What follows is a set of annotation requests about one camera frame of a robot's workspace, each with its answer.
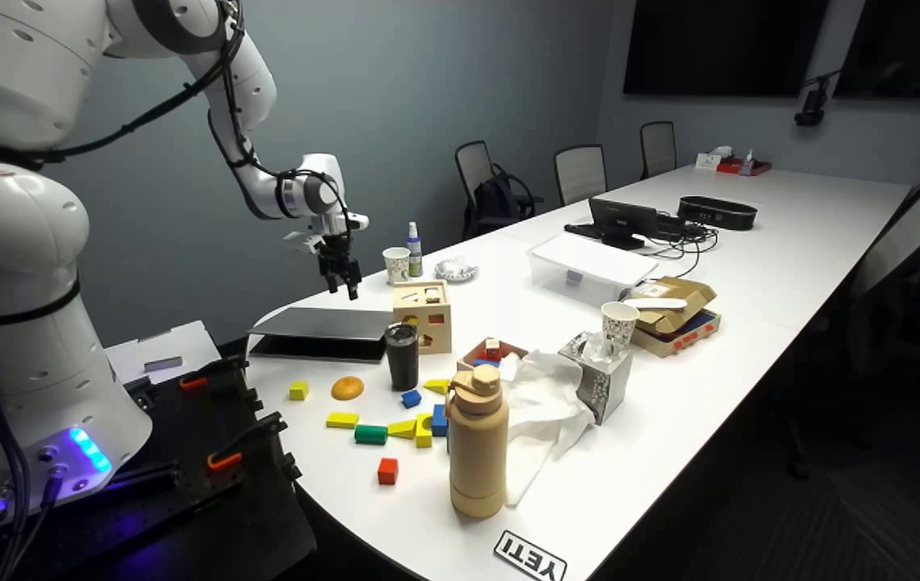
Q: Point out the black tumbler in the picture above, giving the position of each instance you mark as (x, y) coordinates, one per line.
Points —
(402, 359)

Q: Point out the grey metal bar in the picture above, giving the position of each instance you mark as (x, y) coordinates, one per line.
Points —
(163, 362)

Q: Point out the white plastic bag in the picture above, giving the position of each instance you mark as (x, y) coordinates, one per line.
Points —
(542, 421)

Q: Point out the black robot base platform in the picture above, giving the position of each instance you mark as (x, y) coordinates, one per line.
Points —
(155, 504)

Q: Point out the green wooden block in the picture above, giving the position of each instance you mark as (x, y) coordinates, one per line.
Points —
(370, 433)

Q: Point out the red flat item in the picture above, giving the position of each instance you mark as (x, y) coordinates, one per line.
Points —
(746, 170)

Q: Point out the black backpack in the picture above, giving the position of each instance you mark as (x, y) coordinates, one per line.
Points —
(503, 200)

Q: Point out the orange wooden disc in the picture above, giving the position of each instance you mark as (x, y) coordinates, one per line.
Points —
(347, 387)

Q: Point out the yellow wooden block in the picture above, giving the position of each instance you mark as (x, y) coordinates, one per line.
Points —
(340, 421)
(405, 428)
(422, 433)
(436, 384)

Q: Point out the black tablet on stand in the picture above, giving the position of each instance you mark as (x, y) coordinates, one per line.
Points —
(624, 218)

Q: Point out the grey mesh office chair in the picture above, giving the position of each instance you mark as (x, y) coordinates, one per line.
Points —
(473, 163)
(579, 171)
(655, 146)
(903, 245)

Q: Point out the small spray bottle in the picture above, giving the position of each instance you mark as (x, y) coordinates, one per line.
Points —
(414, 252)

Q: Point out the tan water bottle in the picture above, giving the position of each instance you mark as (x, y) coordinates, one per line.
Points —
(480, 454)

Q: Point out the black white YETI sticker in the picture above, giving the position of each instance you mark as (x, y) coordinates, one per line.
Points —
(529, 556)

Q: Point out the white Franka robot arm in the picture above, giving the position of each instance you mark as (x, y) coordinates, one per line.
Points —
(17, 258)

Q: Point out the yellow wooden cube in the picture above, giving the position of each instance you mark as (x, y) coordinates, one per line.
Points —
(297, 390)

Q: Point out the plain white paper cup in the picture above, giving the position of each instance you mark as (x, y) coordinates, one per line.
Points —
(616, 323)

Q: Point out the dark grey laptop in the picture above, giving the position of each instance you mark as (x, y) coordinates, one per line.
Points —
(316, 323)

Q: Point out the small white box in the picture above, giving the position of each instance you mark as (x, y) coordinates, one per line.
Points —
(708, 160)

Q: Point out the white flat board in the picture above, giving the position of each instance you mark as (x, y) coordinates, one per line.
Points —
(135, 347)

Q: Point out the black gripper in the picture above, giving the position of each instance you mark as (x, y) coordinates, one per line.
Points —
(335, 252)

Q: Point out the black wall television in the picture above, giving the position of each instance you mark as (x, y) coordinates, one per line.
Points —
(726, 47)

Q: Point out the crumpled clear plastic wrap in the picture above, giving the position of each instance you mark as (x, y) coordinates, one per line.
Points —
(457, 269)

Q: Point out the red wooden block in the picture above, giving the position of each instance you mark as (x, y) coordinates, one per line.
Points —
(389, 471)

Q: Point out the blue wooden block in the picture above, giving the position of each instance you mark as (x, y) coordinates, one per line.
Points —
(440, 421)
(410, 397)

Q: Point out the open cardboard box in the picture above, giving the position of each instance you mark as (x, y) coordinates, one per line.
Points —
(680, 312)

